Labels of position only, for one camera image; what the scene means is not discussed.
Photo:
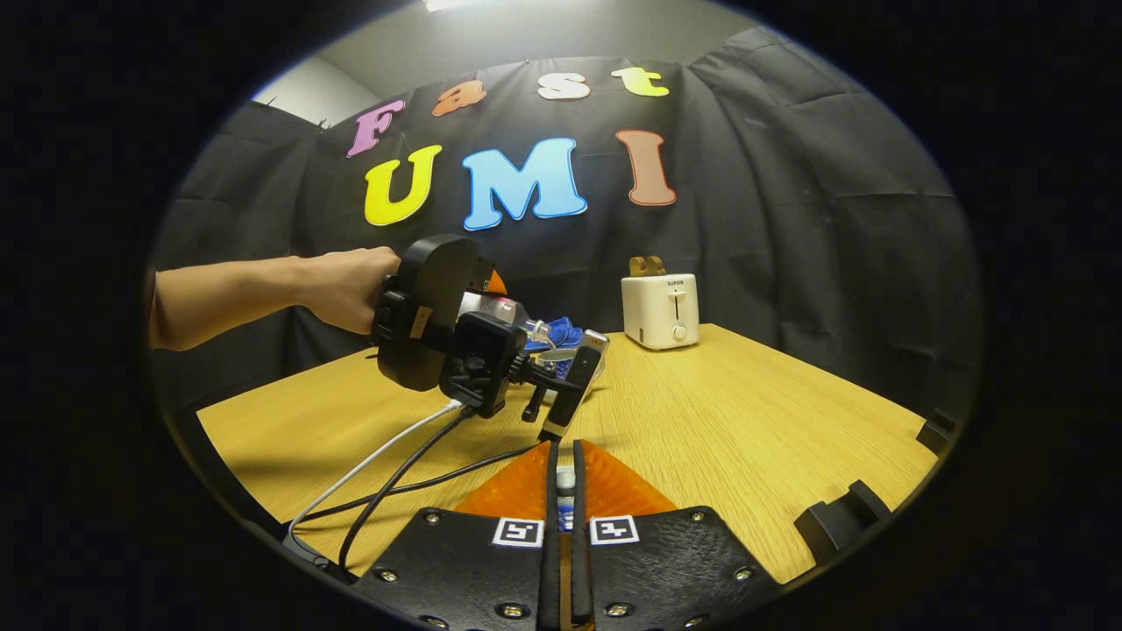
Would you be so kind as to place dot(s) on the clear plastic water bottle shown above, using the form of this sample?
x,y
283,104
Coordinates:
x,y
504,308

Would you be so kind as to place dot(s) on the brown bread slice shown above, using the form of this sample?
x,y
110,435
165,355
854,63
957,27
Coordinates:
x,y
638,266
656,265

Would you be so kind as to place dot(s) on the black backdrop cloth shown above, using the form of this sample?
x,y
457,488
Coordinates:
x,y
771,219

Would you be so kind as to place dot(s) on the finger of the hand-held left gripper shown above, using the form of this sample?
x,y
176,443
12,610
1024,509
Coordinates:
x,y
574,390
497,283

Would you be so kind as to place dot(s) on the ceiling light panel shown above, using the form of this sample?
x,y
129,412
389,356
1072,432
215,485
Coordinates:
x,y
456,3

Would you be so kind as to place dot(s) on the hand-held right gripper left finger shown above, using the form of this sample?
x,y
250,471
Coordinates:
x,y
473,570

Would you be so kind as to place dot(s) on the black bracket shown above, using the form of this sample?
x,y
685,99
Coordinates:
x,y
837,521

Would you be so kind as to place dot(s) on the white toaster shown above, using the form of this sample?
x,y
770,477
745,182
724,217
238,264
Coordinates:
x,y
657,311

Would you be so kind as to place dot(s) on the blue folded towel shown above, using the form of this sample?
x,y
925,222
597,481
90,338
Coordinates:
x,y
565,333

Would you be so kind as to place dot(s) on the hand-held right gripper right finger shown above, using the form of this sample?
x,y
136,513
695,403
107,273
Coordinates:
x,y
666,570

